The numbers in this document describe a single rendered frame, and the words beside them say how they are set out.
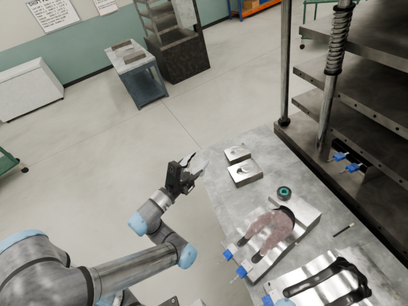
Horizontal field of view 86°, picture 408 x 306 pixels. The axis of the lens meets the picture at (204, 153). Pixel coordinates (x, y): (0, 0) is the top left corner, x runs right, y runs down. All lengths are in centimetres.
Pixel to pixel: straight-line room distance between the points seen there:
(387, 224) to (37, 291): 148
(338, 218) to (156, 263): 107
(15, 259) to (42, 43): 694
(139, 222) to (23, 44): 692
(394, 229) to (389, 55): 85
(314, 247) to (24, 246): 121
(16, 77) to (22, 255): 628
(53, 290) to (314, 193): 134
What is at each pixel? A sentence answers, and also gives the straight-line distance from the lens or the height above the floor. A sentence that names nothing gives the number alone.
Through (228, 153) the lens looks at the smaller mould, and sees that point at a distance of 170.
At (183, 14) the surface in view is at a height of 120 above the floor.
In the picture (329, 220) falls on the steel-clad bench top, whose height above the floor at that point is 80.
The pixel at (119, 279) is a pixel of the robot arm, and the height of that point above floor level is 153.
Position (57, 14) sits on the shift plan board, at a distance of 726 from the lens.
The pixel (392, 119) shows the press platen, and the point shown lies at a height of 129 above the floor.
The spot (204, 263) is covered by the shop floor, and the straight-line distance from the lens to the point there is 223.
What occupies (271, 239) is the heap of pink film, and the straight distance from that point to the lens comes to 124.
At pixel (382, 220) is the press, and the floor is 78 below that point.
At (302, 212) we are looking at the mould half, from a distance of 133.
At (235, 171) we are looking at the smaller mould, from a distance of 155.
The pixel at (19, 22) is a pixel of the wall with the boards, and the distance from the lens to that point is 738.
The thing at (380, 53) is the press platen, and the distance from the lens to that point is 129.
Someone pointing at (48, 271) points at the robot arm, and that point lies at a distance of 59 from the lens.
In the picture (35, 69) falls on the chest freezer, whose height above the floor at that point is 85.
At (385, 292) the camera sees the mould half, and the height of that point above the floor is 86.
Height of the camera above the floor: 205
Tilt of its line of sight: 43 degrees down
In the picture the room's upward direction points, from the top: 18 degrees counter-clockwise
